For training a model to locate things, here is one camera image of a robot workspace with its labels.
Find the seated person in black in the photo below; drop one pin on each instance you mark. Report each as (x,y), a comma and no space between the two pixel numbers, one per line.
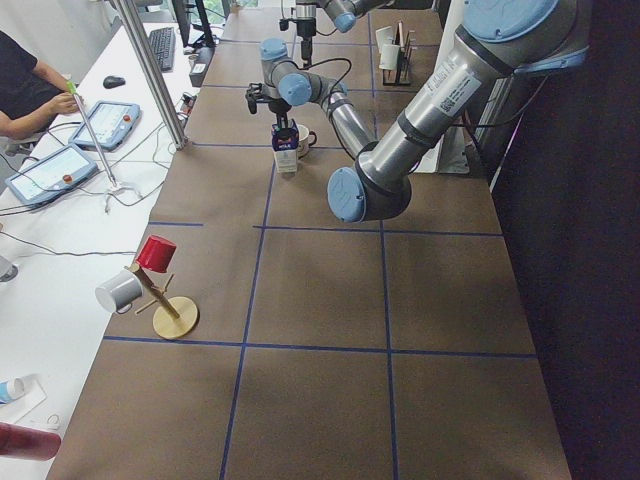
(33,93)

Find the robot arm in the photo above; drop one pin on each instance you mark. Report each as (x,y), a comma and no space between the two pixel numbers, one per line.
(342,13)
(494,40)

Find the red cup on stand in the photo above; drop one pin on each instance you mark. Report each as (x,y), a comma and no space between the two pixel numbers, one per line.
(156,254)

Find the dark red bottle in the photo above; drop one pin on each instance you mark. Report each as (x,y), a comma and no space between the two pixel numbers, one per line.
(26,443)

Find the grey mug on stand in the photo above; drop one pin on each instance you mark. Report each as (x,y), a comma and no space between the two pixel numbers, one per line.
(117,294)

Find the wooden mug tree stand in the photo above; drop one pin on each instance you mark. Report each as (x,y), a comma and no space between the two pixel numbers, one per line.
(174,317)

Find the black computer mouse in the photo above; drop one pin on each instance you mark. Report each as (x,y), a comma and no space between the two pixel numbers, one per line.
(111,82)

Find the aluminium frame post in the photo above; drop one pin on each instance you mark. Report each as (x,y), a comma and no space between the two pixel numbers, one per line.
(139,40)

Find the near teach pendant tablet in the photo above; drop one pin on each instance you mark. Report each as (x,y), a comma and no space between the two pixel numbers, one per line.
(52,176)

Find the silver grabber stick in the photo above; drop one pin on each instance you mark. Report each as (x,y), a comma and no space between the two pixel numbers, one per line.
(116,187)

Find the far teach pendant tablet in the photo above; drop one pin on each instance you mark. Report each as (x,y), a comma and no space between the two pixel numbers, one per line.
(112,122)

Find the blue Pascual milk carton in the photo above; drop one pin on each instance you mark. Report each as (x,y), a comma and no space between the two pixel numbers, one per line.
(285,142)

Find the teach pendant tablet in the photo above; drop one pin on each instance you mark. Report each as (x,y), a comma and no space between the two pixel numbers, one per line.
(52,176)
(112,122)

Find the black keyboard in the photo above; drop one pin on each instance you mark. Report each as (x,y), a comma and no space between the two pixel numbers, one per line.
(162,44)

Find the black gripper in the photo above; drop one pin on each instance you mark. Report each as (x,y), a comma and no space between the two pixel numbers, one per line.
(278,107)
(304,32)

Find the white smiley face mug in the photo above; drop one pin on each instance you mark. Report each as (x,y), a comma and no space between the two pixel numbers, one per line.
(306,139)

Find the white ribbed mug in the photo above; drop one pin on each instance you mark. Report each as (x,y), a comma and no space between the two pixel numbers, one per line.
(389,54)

